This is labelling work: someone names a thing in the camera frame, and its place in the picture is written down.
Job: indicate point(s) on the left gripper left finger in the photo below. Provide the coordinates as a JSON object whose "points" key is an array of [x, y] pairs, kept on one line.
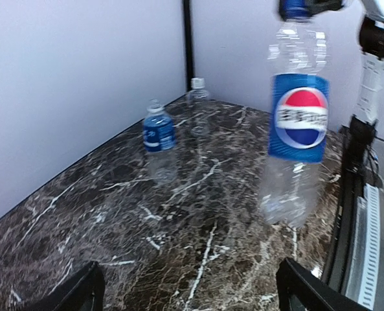
{"points": [[83, 291]]}

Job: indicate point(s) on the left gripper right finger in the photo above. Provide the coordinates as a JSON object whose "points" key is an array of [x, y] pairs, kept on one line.
{"points": [[298, 289]]}

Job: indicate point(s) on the Pocari Sweat bottle blue label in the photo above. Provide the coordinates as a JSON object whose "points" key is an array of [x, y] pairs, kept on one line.
{"points": [[159, 141]]}

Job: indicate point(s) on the Pepsi bottle blue label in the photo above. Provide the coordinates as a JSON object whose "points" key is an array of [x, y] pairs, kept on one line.
{"points": [[298, 123]]}

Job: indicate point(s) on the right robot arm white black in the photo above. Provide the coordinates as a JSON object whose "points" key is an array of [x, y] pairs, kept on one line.
{"points": [[362, 126]]}

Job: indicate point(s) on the small clear bottle white cap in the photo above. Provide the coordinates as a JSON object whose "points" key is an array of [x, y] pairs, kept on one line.
{"points": [[197, 100]]}

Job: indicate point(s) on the grey slotted cable duct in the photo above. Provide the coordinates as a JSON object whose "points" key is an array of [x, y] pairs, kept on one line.
{"points": [[363, 276]]}

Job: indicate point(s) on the black table front rail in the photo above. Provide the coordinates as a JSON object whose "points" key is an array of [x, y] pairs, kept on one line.
{"points": [[351, 184]]}

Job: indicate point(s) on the black right corner post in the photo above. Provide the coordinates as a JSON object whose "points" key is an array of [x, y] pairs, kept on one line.
{"points": [[188, 44]]}

